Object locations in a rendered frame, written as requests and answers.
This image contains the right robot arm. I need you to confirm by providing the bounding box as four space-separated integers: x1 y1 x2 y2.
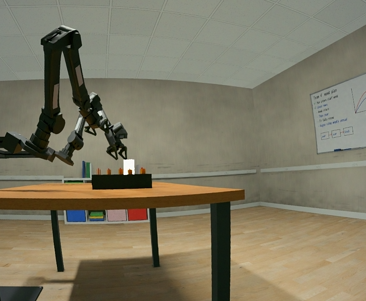
25 25 102 153

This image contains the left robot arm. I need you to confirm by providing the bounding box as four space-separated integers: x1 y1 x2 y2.
59 110 127 159

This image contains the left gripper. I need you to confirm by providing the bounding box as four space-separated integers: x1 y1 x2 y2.
106 138 127 160

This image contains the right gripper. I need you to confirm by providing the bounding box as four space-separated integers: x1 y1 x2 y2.
84 111 109 136

